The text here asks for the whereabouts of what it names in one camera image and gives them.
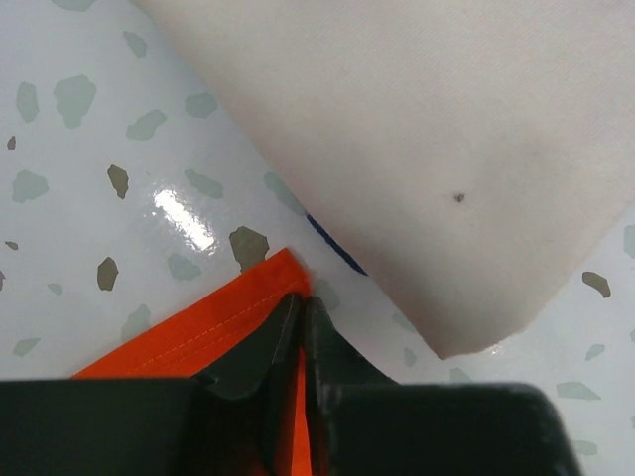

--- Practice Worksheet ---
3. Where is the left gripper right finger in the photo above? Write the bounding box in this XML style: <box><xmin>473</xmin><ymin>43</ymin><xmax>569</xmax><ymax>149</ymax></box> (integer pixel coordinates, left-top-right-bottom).
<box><xmin>304</xmin><ymin>297</ymin><xmax>581</xmax><ymax>476</ymax></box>

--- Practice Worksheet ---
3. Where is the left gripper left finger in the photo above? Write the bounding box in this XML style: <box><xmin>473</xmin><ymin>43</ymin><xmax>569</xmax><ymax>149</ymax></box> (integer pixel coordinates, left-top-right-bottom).
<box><xmin>1</xmin><ymin>294</ymin><xmax>303</xmax><ymax>475</ymax></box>

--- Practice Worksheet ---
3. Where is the orange t shirt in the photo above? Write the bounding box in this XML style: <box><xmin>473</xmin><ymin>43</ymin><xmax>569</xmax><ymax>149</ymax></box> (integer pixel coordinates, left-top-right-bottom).
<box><xmin>76</xmin><ymin>249</ymin><xmax>312</xmax><ymax>475</ymax></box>

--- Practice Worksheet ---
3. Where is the folded cream t shirt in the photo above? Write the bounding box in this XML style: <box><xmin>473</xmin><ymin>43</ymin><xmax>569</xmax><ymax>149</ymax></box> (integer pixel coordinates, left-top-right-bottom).
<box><xmin>140</xmin><ymin>1</ymin><xmax>634</xmax><ymax>359</ymax></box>

